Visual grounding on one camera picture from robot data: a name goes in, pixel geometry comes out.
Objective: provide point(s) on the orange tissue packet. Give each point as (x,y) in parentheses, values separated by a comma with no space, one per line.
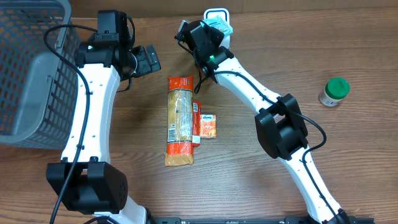
(208,126)

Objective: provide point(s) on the green lidded jar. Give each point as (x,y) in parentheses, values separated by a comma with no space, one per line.
(334,91)

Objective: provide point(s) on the red snack package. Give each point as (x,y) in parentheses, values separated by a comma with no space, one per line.
(179,150)

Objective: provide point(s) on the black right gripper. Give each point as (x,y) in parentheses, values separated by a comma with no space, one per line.
(189,32)

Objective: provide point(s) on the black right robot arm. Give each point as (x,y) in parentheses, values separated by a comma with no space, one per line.
(280,125)

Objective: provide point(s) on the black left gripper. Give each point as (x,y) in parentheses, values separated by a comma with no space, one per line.
(148,60)

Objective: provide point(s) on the thin red snack stick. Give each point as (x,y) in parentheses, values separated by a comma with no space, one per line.
(196,139)

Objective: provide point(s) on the teal snack pouch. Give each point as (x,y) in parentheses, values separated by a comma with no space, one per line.
(219,23)

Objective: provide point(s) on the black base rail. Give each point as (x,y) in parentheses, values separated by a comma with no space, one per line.
(177,220)

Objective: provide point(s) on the grey plastic mesh basket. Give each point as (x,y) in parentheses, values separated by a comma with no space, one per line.
(38,90)

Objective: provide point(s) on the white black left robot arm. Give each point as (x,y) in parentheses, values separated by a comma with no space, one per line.
(84,179)

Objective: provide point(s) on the white barcode scanner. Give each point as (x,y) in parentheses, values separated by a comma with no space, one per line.
(224,14)

